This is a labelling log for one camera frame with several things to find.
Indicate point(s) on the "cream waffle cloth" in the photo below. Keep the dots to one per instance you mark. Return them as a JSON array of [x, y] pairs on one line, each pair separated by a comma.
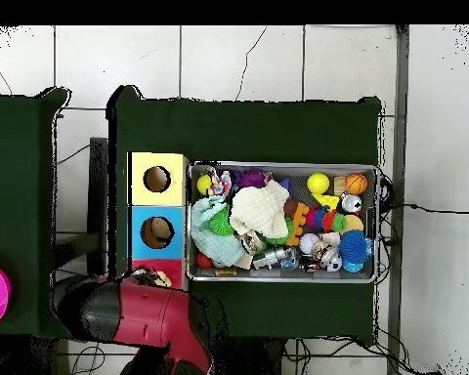
[[260, 211]]

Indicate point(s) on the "purple spiky rubber toy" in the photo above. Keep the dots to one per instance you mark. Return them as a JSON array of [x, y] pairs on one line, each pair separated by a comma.
[[252, 179]]

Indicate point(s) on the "yellow plush toy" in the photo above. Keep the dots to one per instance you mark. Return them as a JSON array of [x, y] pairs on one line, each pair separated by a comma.
[[164, 279]]

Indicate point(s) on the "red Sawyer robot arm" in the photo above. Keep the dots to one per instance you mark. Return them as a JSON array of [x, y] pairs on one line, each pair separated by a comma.
[[148, 316]]

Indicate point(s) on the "wooden box with three holes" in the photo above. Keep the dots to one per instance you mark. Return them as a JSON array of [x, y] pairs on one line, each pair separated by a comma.
[[156, 195]]

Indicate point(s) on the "clear mesh bin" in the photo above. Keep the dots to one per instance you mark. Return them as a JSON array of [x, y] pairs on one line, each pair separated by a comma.
[[281, 278]]

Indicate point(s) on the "green spiky rubber ball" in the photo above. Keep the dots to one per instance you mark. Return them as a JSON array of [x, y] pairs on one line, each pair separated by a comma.
[[220, 223]]

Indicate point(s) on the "colourful patterned knotted cloth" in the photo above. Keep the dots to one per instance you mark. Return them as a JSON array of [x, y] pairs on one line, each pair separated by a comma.
[[219, 186]]

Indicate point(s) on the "yellow ball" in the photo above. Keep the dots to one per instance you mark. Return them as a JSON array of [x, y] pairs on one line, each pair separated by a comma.
[[318, 183], [203, 184]]

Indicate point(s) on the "mint green knit cloth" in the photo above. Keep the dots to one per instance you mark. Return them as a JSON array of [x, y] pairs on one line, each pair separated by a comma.
[[215, 250]]

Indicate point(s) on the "multicolour fuzzy caterpillar toy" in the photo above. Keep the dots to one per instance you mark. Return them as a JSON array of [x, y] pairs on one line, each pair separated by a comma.
[[328, 222]]

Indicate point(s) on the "small orange basketball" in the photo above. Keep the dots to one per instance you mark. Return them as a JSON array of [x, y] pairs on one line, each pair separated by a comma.
[[355, 183]]

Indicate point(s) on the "black upright panel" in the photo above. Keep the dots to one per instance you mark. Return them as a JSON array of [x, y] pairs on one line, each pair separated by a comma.
[[97, 195]]

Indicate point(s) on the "dark green side table cloth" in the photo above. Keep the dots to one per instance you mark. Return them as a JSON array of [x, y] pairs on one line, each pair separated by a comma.
[[15, 195]]

